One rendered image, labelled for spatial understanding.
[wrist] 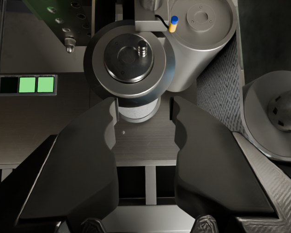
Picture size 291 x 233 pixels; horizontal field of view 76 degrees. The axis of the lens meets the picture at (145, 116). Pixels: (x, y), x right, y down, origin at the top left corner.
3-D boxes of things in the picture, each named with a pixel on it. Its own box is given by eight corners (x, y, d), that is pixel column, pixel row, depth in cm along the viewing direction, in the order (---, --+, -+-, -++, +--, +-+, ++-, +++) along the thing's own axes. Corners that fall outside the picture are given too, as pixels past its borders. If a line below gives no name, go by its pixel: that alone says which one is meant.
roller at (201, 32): (234, -17, 31) (240, 50, 30) (193, 53, 57) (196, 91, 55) (163, -17, 31) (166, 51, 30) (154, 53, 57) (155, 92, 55)
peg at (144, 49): (135, 41, 25) (144, 37, 25) (136, 51, 28) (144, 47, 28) (139, 50, 25) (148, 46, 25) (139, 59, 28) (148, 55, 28)
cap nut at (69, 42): (73, 37, 62) (73, 50, 62) (77, 43, 66) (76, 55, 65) (62, 37, 62) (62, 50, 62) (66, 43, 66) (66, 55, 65)
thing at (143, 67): (99, 37, 28) (148, 28, 28) (102, 44, 30) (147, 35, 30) (108, 84, 27) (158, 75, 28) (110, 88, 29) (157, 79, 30)
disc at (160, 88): (178, 23, 31) (172, 111, 29) (178, 25, 31) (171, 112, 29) (89, 15, 31) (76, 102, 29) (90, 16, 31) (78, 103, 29)
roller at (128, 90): (168, 28, 30) (163, 98, 28) (156, 80, 55) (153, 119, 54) (96, 21, 30) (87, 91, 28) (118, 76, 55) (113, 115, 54)
